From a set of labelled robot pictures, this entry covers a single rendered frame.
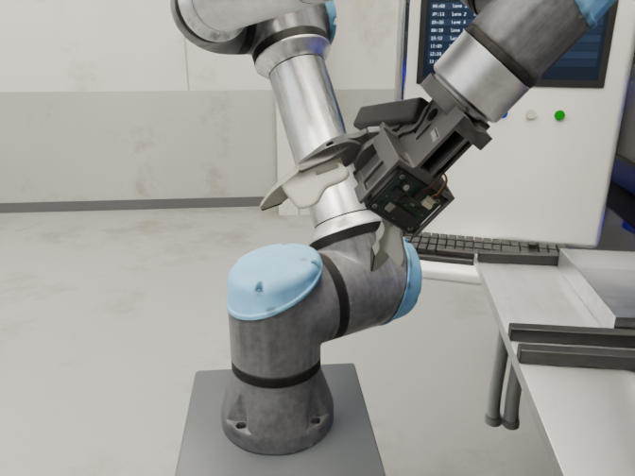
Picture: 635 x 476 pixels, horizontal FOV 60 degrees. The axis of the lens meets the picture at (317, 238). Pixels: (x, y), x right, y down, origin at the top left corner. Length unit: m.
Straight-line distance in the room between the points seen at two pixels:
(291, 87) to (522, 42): 0.40
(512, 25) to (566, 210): 0.97
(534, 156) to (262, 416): 0.92
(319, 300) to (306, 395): 0.12
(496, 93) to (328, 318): 0.34
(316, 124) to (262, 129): 3.56
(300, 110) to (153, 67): 3.61
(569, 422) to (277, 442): 0.33
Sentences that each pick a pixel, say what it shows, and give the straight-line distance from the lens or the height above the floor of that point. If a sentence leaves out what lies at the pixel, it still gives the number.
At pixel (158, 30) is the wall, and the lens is 4.35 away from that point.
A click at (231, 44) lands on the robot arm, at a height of 1.26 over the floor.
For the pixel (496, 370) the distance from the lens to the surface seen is 1.72.
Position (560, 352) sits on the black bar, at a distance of 0.78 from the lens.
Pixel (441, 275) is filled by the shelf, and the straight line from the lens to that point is 1.22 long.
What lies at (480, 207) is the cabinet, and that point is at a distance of 1.41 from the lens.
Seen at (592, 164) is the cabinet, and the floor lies 1.00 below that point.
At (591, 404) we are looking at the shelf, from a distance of 0.73.
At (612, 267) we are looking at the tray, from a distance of 1.13.
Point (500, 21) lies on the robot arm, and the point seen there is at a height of 1.29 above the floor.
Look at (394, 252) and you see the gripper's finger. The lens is 0.58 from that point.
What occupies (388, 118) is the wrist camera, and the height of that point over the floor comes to 1.20.
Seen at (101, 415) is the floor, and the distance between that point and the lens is 2.22.
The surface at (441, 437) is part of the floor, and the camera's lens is 2.03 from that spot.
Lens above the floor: 1.27
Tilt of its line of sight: 20 degrees down
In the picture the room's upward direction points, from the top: straight up
